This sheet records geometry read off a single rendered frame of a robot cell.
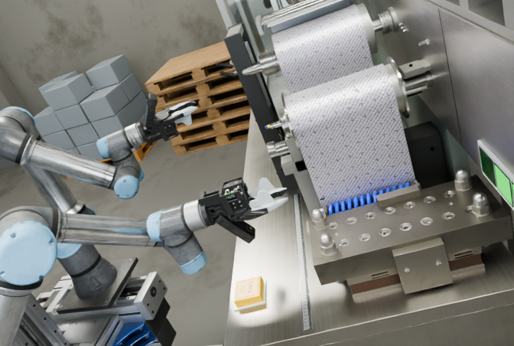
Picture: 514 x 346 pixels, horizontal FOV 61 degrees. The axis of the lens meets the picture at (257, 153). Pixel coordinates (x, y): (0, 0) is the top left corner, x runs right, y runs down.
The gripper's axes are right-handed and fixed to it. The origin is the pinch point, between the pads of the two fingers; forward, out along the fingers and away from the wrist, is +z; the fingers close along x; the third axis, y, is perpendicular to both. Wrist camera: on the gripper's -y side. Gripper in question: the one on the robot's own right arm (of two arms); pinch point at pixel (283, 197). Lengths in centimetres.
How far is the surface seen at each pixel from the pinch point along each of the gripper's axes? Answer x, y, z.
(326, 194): 0.4, -2.7, 10.4
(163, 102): 304, -43, -133
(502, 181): -29, 9, 40
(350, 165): 0.3, 3.1, 17.9
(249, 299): -12.5, -17.6, -14.7
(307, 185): 8.5, -3.6, 5.7
